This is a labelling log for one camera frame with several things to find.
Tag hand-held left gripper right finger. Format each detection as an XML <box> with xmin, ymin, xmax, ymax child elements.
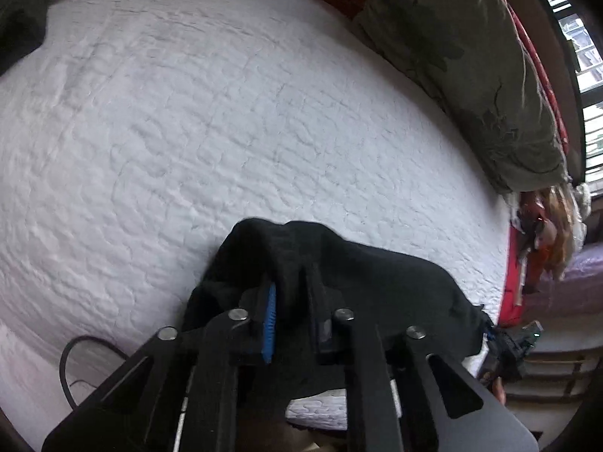
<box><xmin>304</xmin><ymin>265</ymin><xmax>540</xmax><ymax>452</ymax></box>

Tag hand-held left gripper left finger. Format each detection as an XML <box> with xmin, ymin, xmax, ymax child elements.
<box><xmin>42</xmin><ymin>281</ymin><xmax>279</xmax><ymax>452</ymax></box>

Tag black pants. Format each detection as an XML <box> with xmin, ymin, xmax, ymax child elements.
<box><xmin>181</xmin><ymin>218</ymin><xmax>488</xmax><ymax>399</ymax></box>

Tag purple cloth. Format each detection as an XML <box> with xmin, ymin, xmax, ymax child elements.
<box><xmin>523</xmin><ymin>245</ymin><xmax>603</xmax><ymax>321</ymax></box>

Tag pile of colourful clothes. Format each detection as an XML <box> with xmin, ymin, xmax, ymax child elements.
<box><xmin>511</xmin><ymin>183</ymin><xmax>592</xmax><ymax>295</ymax></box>

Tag white quilted blanket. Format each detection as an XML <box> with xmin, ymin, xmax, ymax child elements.
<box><xmin>0</xmin><ymin>0</ymin><xmax>514</xmax><ymax>434</ymax></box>

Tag window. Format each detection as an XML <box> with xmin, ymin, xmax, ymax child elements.
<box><xmin>525</xmin><ymin>0</ymin><xmax>603</xmax><ymax>170</ymax></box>

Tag olive floral pillow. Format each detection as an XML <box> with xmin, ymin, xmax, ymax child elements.
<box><xmin>351</xmin><ymin>0</ymin><xmax>573</xmax><ymax>194</ymax></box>

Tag dark cloth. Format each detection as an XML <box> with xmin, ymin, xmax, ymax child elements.
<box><xmin>0</xmin><ymin>0</ymin><xmax>52</xmax><ymax>76</ymax></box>

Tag black cable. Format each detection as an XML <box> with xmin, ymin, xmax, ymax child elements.
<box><xmin>60</xmin><ymin>336</ymin><xmax>130</xmax><ymax>408</ymax></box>

